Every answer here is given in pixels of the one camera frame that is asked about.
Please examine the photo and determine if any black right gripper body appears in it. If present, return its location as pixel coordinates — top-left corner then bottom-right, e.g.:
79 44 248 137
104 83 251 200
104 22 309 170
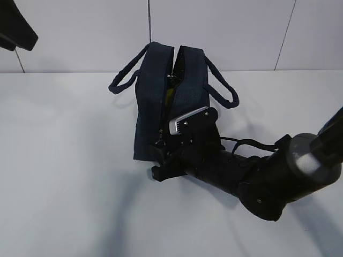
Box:
149 139 212 182

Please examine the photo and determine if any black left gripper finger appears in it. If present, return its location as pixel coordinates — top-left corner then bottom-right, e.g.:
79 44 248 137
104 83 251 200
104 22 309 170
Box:
1 0 38 51
0 34 17 51

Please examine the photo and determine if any yellow lemon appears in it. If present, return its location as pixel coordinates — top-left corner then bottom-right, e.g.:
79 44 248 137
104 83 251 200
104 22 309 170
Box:
165 88 175 107

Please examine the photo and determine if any dark navy lunch bag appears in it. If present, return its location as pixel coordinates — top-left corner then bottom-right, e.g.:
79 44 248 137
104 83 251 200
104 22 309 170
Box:
108 42 239 161

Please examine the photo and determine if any green cucumber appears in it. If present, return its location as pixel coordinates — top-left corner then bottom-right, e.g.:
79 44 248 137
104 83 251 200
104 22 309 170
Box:
170 49 185 88

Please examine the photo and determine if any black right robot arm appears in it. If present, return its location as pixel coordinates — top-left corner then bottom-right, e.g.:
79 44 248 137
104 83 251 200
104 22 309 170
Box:
150 107 342 221

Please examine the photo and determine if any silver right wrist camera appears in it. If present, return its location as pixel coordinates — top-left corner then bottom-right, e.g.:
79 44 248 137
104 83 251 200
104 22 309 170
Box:
163 106 219 146

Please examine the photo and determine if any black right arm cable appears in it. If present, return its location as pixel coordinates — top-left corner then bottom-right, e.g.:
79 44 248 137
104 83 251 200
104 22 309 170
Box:
219 137 282 161

